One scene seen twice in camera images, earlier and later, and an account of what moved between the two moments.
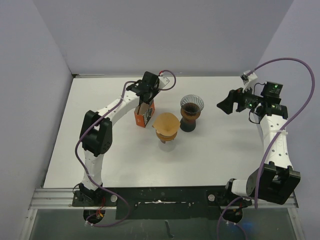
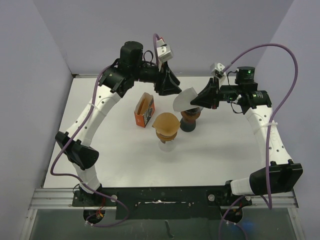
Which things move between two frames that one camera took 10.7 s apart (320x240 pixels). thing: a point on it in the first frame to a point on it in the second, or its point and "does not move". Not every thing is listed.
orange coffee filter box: x=143 y=112 does not move
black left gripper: x=155 y=92 to x=163 y=84
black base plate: x=162 y=203 does not move
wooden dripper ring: x=189 y=116 does not move
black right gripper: x=234 y=96 to x=207 y=97
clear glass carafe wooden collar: x=168 y=146 does not move
